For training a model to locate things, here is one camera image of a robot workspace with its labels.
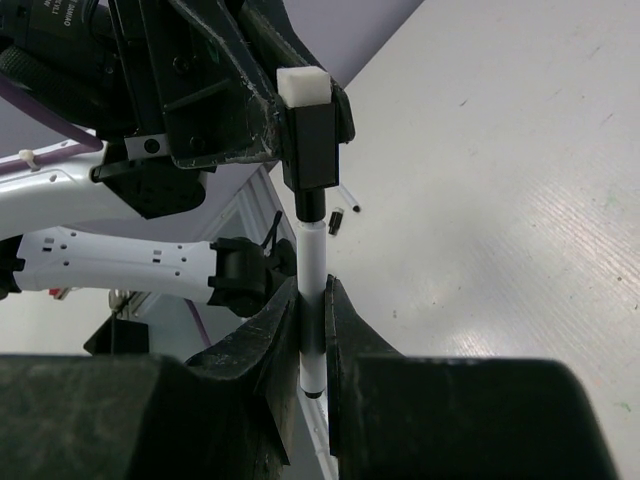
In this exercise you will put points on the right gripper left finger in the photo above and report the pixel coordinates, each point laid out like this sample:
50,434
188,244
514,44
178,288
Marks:
227,413

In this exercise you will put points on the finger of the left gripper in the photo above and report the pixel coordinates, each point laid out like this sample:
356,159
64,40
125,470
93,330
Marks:
275,44

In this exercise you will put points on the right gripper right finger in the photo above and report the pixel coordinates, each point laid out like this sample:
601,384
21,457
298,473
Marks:
393,416

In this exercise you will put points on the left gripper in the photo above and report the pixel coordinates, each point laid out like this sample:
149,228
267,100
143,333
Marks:
198,96

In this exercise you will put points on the white pen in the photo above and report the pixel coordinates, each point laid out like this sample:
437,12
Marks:
349,199
311,281

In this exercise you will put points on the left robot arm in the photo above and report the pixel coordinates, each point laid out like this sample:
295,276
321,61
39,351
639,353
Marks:
60,66

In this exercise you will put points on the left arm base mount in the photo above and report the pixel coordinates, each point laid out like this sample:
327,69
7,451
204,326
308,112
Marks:
125,335

